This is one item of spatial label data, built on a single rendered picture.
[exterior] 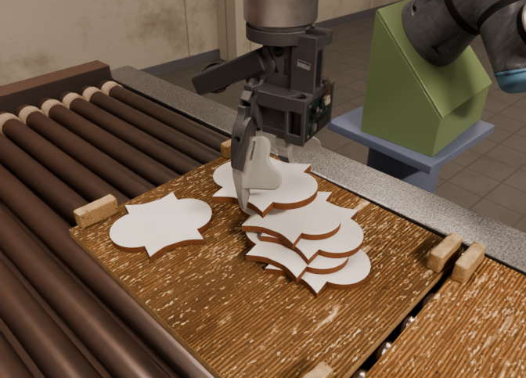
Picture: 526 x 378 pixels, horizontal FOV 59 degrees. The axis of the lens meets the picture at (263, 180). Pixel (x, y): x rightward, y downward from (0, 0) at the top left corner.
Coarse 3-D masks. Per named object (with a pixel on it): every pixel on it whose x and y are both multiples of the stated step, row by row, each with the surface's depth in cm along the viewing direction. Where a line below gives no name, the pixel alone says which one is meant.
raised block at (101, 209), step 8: (96, 200) 66; (104, 200) 66; (112, 200) 66; (80, 208) 65; (88, 208) 65; (96, 208) 65; (104, 208) 66; (112, 208) 67; (80, 216) 64; (88, 216) 65; (96, 216) 65; (104, 216) 66; (80, 224) 64; (88, 224) 65
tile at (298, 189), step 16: (272, 160) 63; (224, 176) 61; (288, 176) 60; (304, 176) 59; (224, 192) 57; (256, 192) 57; (272, 192) 57; (288, 192) 57; (304, 192) 56; (256, 208) 55; (272, 208) 56; (288, 208) 55
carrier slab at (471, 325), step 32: (448, 288) 56; (480, 288) 56; (512, 288) 56; (416, 320) 52; (448, 320) 52; (480, 320) 52; (512, 320) 52; (416, 352) 48; (448, 352) 48; (480, 352) 48; (512, 352) 48
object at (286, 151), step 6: (276, 138) 60; (312, 138) 58; (276, 144) 61; (282, 144) 60; (288, 144) 61; (306, 144) 59; (312, 144) 59; (318, 144) 58; (282, 150) 62; (288, 150) 61; (282, 156) 62; (288, 156) 62; (288, 162) 62
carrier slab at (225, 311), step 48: (192, 192) 73; (336, 192) 73; (96, 240) 63; (240, 240) 63; (384, 240) 63; (432, 240) 63; (144, 288) 56; (192, 288) 56; (240, 288) 56; (288, 288) 56; (384, 288) 56; (192, 336) 50; (240, 336) 50; (288, 336) 50; (336, 336) 50; (384, 336) 51
